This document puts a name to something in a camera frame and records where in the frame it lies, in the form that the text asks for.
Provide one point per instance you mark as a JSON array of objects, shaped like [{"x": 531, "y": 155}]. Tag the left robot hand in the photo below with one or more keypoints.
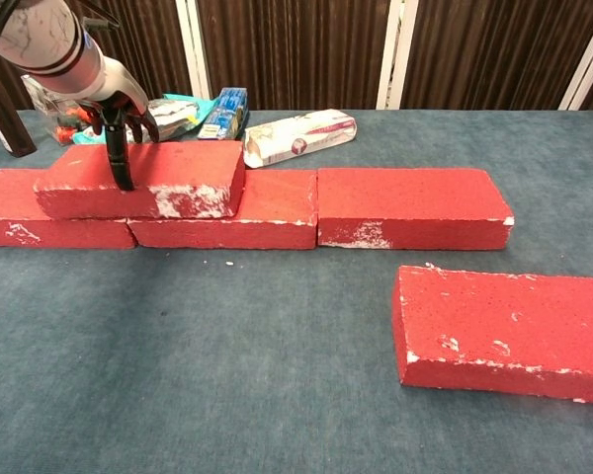
[{"x": 123, "y": 86}]

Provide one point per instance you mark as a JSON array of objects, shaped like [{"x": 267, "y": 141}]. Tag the red brick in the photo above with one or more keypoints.
[
  {"x": 410, "y": 197},
  {"x": 499, "y": 316},
  {"x": 54, "y": 234},
  {"x": 277, "y": 197},
  {"x": 178, "y": 168}
]

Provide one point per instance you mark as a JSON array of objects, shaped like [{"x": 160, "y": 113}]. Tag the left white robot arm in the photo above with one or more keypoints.
[{"x": 44, "y": 39}]

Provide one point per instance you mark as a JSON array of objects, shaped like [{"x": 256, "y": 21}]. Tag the teal snack packet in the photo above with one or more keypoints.
[{"x": 173, "y": 118}]

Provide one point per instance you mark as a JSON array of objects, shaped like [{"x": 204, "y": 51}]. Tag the clear plastic box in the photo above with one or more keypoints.
[{"x": 49, "y": 106}]

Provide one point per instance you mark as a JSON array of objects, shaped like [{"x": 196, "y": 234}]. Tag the blue toothpaste box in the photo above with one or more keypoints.
[{"x": 225, "y": 116}]

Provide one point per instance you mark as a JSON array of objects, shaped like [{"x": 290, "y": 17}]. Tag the brown bottle white cap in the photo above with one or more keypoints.
[{"x": 5, "y": 123}]

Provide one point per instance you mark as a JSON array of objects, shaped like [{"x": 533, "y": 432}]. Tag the white pink printed packet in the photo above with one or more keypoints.
[{"x": 301, "y": 135}]

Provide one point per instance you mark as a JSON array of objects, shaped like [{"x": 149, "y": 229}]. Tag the white partition frame post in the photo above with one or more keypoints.
[
  {"x": 585, "y": 64},
  {"x": 193, "y": 49},
  {"x": 395, "y": 49}
]

